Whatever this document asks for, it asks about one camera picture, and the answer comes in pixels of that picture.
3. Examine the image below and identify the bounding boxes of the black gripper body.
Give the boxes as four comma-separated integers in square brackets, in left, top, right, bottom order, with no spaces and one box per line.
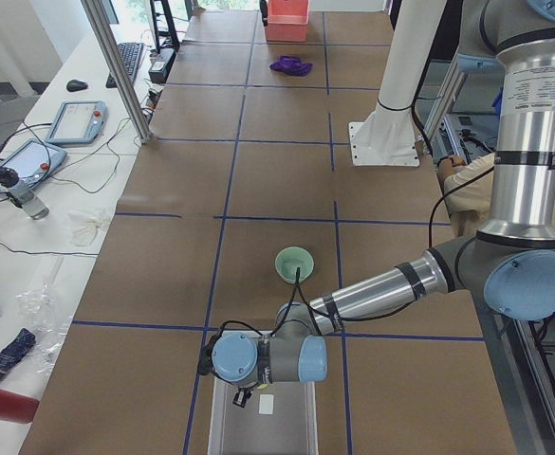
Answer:
[232,389,251,408]

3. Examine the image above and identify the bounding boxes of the purple cloth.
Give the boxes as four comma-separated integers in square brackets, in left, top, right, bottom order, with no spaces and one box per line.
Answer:
[269,55,313,77]

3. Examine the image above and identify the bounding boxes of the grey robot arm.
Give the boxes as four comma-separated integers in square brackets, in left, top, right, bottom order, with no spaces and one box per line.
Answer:
[197,1,555,407]

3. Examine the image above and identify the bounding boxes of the clear plastic storage box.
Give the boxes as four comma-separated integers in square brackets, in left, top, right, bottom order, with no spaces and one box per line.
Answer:
[206,331,319,455]

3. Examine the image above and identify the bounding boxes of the white label sticker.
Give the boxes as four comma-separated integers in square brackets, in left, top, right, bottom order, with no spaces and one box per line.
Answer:
[258,393,275,415]

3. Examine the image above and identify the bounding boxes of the mint green bowl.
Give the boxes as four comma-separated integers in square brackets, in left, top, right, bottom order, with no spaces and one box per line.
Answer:
[274,246,315,283]

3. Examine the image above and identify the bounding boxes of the crumpled clear plastic wrap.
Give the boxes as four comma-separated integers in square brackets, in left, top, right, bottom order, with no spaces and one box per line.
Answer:
[16,284,73,375]

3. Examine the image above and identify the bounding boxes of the folded dark blue umbrella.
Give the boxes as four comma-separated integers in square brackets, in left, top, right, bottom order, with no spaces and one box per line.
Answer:
[0,328,36,382]

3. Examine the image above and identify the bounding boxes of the red bottle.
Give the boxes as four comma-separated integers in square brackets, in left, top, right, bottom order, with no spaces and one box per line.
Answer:
[0,389,40,424]

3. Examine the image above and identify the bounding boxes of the seated person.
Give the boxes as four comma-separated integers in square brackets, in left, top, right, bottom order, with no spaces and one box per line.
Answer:
[435,120,555,238]

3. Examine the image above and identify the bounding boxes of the near teach pendant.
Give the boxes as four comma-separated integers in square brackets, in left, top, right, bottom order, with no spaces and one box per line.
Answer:
[0,139,67,192]

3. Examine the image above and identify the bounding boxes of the teach pendant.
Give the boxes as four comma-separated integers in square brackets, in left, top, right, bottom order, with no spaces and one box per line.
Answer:
[0,139,67,192]
[46,100,107,147]

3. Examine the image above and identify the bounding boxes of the far teach pendant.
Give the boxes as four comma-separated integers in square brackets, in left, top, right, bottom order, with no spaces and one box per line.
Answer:
[46,100,107,147]

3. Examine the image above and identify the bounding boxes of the black computer mouse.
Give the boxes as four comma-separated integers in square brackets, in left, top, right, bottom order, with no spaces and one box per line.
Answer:
[65,79,88,93]

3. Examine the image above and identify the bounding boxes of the black keyboard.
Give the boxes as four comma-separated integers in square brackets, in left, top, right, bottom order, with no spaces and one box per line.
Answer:
[118,42,145,82]

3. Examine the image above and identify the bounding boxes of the pink plastic bin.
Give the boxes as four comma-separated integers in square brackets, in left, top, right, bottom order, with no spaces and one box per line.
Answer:
[264,0,309,43]

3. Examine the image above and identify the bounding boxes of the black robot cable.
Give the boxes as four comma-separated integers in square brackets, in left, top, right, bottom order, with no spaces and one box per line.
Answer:
[196,267,430,375]

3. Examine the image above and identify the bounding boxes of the white camera stand base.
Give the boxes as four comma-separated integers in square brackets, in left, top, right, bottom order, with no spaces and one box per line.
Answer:
[348,105,419,167]

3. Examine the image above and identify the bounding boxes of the aluminium frame post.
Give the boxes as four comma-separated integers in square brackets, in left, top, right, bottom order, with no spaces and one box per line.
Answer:
[81,0,152,144]

